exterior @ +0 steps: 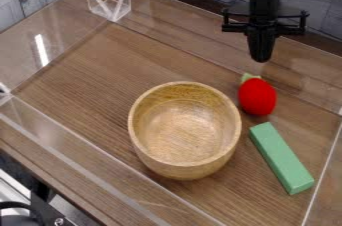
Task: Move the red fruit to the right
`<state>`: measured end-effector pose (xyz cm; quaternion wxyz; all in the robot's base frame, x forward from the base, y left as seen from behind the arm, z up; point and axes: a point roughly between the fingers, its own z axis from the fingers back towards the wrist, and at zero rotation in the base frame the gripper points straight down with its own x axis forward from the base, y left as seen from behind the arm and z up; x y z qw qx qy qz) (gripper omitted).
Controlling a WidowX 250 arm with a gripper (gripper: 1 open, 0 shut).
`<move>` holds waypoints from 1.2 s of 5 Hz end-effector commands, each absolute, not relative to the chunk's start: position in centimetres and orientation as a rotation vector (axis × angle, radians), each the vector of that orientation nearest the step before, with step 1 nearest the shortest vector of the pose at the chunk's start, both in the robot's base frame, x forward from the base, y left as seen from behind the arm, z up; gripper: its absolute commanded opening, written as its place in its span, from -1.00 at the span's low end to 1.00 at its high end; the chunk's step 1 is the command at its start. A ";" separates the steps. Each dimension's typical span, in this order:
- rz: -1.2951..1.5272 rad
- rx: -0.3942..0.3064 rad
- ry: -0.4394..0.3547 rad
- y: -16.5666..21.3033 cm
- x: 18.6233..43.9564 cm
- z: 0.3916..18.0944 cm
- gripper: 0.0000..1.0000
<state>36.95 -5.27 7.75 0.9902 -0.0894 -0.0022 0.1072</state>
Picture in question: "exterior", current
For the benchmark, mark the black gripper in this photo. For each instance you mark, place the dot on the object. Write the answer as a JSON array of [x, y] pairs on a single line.
[[263, 17]]

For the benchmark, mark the red felt strawberry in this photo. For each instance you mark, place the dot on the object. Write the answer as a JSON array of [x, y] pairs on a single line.
[[256, 95]]

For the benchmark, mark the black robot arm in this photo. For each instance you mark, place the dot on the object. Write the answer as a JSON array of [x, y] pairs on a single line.
[[263, 20]]

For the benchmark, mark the wooden bowl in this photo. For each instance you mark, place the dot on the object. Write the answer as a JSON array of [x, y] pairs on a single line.
[[184, 127]]

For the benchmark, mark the green rectangular block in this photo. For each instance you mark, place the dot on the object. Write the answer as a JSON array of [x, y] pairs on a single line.
[[280, 158]]

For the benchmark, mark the clear acrylic enclosure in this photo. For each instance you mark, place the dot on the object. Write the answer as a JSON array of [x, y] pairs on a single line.
[[73, 70]]

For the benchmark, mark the black metal table bracket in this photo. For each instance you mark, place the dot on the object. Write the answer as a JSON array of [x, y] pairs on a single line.
[[52, 217]]

